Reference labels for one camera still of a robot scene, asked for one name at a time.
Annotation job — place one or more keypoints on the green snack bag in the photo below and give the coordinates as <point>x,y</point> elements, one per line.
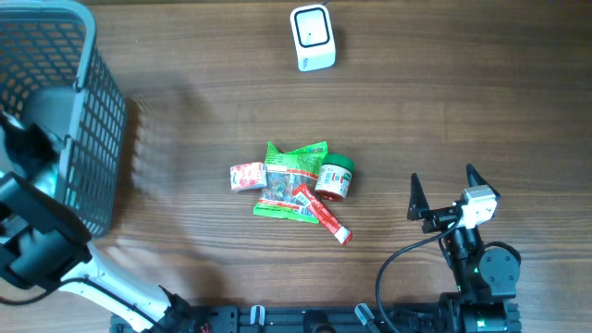
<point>284,173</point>

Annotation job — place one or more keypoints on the green lid spice jar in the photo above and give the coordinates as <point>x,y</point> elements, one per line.
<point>335,177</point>

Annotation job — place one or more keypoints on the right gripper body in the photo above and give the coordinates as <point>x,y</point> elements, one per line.
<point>439,220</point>

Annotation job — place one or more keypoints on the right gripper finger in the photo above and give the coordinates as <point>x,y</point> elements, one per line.
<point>418,207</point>
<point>475,179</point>

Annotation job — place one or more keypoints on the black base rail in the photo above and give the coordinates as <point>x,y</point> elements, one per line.
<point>422,317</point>

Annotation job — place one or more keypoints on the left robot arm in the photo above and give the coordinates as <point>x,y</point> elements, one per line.
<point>55,252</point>

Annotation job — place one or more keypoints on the red stick sachet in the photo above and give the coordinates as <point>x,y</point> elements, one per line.
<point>309,200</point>

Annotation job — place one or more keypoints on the white barcode scanner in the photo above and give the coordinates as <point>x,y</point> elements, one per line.
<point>313,37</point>

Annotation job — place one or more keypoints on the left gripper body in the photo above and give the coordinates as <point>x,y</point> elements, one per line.
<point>30,152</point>

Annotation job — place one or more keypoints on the grey plastic mesh basket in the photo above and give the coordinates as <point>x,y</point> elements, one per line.
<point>54,76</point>

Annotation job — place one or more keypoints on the small red white packet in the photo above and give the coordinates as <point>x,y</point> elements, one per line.
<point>250,176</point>

